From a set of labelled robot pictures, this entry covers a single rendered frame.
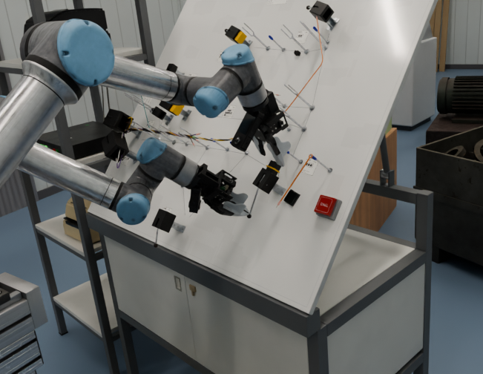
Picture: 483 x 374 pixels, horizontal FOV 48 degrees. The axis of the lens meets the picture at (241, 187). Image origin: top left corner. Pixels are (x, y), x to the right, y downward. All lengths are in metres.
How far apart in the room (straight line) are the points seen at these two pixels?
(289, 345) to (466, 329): 1.49
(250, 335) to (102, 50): 1.02
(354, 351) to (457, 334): 1.28
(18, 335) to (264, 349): 0.76
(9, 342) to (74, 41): 0.62
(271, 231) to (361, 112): 0.42
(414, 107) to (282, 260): 4.85
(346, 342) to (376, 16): 0.96
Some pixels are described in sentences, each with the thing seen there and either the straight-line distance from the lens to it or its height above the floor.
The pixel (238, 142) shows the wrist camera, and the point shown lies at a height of 1.29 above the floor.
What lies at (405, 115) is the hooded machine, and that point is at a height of 0.18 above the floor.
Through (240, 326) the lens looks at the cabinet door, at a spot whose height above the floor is 0.68.
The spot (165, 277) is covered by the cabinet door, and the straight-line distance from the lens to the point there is 2.01.
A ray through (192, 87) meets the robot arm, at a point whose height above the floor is 1.45.
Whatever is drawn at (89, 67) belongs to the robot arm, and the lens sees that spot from 1.03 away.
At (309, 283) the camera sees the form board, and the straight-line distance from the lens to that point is 1.46.
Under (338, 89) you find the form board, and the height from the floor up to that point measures 1.36.
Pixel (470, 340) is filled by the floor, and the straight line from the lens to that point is 2.89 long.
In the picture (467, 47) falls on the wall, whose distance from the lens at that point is 10.16.
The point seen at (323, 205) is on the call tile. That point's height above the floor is 1.10.
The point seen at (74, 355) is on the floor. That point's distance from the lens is 3.00.
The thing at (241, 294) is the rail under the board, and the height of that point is 0.84.
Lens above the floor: 1.67
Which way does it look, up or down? 20 degrees down
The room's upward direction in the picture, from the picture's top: 6 degrees counter-clockwise
